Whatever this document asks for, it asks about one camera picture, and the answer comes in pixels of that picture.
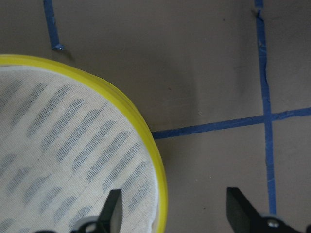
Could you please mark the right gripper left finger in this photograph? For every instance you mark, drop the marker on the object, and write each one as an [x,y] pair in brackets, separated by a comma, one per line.
[107,219]

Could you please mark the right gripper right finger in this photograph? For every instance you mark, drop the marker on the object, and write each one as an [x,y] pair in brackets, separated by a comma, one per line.
[244,218]

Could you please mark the yellow steamer basket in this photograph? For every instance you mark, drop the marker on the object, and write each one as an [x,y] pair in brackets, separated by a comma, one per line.
[67,138]

